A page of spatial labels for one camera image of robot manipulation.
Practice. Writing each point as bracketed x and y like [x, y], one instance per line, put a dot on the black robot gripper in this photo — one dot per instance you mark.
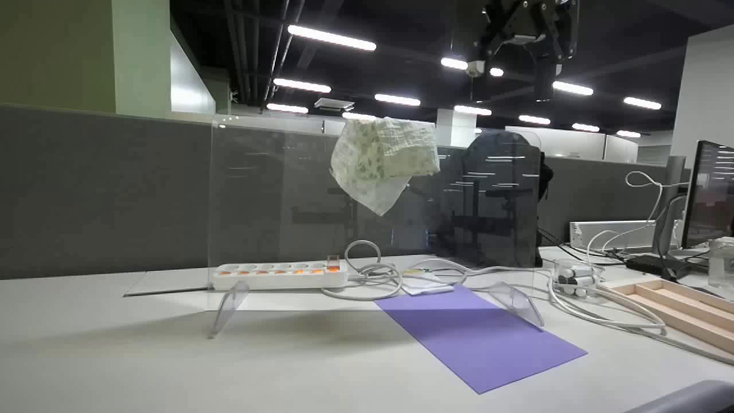
[547, 24]

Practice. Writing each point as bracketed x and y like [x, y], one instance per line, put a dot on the white patterned cloth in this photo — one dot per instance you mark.
[373, 160]

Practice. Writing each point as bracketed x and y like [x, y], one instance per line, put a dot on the black office chair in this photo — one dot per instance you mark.
[488, 196]

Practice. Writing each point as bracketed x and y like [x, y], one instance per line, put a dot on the white keyboard box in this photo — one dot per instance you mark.
[603, 234]

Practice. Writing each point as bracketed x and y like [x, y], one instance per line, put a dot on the black computer monitor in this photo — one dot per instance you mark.
[708, 207]

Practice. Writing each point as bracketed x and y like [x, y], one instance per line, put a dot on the white power adapter plug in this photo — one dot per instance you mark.
[576, 280]

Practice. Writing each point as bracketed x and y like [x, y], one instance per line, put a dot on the grey monitor stand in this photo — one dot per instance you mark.
[659, 260]

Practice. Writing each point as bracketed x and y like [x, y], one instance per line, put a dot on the purple paper sheet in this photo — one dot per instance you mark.
[485, 344]

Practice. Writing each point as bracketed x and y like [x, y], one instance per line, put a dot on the clear acrylic glass panel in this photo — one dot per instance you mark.
[270, 199]

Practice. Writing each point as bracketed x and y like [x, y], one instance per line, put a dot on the white power strip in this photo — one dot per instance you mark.
[281, 275]

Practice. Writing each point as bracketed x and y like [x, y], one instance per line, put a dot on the wooden tray frame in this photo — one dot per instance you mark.
[689, 309]

